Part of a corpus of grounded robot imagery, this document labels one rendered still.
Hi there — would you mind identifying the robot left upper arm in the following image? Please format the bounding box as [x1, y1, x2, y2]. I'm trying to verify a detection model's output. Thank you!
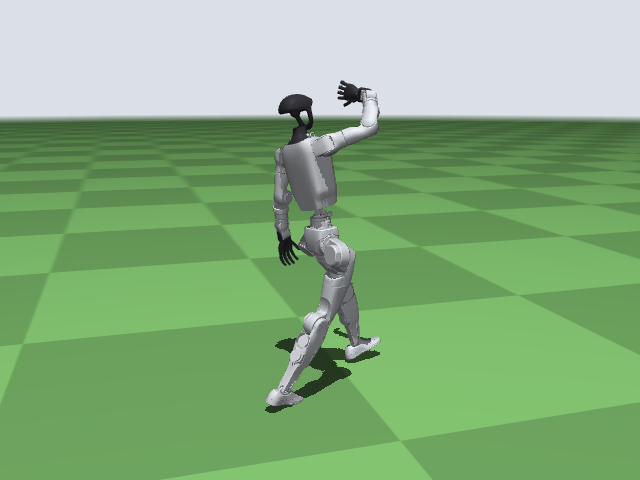
[274, 147, 293, 205]

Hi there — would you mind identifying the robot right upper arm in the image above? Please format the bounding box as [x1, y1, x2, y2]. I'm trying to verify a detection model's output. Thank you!
[312, 119, 379, 157]

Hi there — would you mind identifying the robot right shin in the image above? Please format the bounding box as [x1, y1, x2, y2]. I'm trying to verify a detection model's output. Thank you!
[277, 318, 328, 395]

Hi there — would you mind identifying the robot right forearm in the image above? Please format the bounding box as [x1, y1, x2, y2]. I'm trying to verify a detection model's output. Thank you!
[360, 90, 380, 127]

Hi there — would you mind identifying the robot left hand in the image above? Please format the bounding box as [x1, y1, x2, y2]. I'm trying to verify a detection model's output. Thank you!
[277, 232, 300, 266]

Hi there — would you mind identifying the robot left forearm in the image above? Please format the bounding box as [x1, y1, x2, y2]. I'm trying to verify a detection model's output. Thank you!
[273, 197, 291, 240]

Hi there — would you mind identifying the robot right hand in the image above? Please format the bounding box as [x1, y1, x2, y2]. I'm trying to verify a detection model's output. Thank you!
[338, 81, 371, 107]

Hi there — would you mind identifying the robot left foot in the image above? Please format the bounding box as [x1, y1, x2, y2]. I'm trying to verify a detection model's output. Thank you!
[345, 336, 381, 359]

